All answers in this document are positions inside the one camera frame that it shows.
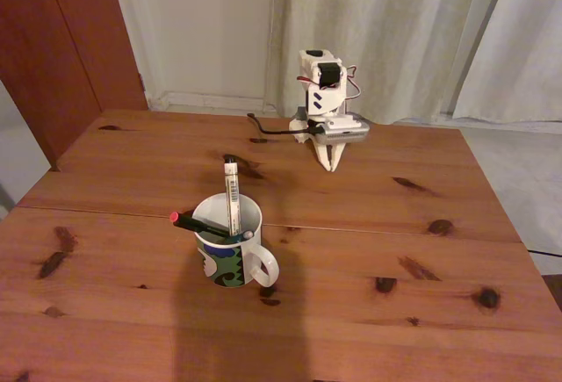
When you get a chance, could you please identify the brown wooden door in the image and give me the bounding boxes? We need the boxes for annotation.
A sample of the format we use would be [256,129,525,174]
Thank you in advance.
[0,0,149,172]

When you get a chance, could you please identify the black camera cable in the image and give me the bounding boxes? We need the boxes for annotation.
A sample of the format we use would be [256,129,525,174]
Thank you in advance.
[246,112,326,138]

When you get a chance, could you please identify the black pen red caps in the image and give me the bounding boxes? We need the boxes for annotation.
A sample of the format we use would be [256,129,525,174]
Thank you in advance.
[169,210,232,239]

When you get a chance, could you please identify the white whiteboard marker black cap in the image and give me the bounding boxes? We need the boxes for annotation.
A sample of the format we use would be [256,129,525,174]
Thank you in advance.
[223,155,243,238]

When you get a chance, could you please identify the silver camera box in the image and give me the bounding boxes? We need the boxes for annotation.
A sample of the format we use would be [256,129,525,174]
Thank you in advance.
[314,123,369,145]

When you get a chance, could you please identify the wide white curtain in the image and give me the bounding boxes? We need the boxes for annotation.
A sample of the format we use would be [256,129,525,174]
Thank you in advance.
[263,0,513,125]

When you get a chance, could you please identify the white mug green blue pattern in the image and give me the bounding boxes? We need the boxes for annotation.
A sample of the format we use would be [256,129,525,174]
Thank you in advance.
[191,192,280,289]

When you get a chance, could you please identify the narrow white curtain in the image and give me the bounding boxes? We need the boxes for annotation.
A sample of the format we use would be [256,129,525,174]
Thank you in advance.
[451,0,562,126]

